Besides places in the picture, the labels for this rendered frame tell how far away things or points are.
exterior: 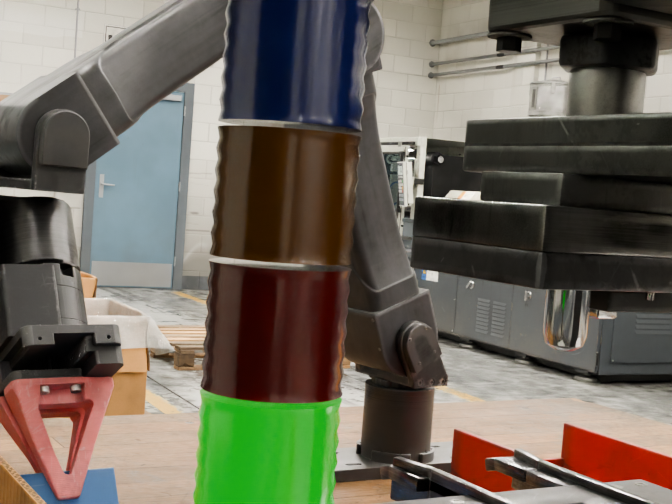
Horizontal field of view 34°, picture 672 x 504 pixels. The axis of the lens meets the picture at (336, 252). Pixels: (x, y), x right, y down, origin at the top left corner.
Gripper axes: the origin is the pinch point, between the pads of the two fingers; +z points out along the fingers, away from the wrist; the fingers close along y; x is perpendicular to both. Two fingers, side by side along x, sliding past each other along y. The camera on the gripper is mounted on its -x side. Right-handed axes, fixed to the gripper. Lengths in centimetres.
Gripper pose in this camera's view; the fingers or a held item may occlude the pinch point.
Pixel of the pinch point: (65, 487)
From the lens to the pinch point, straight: 73.5
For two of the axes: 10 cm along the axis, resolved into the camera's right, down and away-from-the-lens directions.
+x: 8.3, 0.2, 5.5
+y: 5.1, -4.3, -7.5
